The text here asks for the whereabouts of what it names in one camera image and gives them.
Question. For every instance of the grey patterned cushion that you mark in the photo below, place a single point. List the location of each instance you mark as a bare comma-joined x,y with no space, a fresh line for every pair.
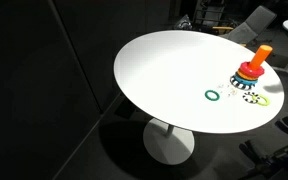
184,22

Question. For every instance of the grey chair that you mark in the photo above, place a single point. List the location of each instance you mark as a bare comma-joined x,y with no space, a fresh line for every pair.
250,28

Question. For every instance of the white table pedestal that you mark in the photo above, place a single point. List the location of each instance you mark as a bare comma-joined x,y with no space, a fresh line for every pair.
167,146

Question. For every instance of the black metal frame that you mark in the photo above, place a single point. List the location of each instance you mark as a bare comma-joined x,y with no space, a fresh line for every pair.
214,13

